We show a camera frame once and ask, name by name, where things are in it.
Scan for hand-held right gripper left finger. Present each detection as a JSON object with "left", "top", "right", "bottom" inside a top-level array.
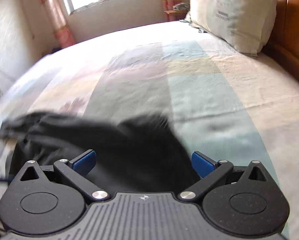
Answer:
[{"left": 14, "top": 149, "right": 111, "bottom": 202}]

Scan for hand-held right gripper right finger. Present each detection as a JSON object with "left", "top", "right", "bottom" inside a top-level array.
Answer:
[{"left": 177, "top": 151, "right": 275, "bottom": 202}]

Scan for dark grey pants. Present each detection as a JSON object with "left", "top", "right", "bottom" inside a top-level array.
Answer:
[{"left": 0, "top": 110, "right": 200, "bottom": 193}]

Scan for bed with patchwork floral sheet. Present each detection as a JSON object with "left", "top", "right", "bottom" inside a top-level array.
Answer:
[{"left": 0, "top": 20, "right": 299, "bottom": 240}]

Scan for wooden nightstand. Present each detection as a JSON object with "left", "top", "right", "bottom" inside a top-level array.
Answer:
[{"left": 165, "top": 9, "right": 190, "bottom": 22}]

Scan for large pale printed pillow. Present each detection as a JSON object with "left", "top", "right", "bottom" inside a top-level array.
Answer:
[{"left": 186, "top": 0, "right": 281, "bottom": 55}]

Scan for patterned cloth bundle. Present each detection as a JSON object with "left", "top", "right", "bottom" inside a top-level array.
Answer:
[{"left": 173, "top": 2, "right": 191, "bottom": 12}]

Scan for wooden carved headboard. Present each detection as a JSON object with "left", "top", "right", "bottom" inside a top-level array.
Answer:
[{"left": 255, "top": 0, "right": 299, "bottom": 90}]

